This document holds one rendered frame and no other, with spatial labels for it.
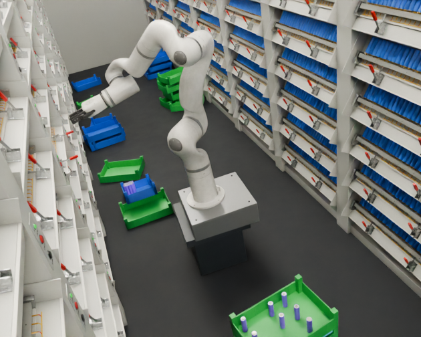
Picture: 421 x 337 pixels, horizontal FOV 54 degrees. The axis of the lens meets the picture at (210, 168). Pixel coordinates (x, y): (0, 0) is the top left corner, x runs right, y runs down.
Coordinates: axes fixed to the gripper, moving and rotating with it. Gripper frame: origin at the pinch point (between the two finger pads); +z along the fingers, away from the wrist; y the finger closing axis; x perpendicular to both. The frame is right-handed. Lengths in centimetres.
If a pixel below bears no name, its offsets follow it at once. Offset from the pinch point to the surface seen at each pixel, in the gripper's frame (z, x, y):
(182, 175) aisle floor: -28, 97, -60
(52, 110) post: 10.4, -0.2, -24.1
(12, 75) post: 1, -37, 46
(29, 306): 10, -15, 119
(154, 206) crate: -2, 90, -35
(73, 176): 18.0, 27.0, -4.9
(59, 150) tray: 13.3, 7.7, 5.3
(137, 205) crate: 7, 87, -42
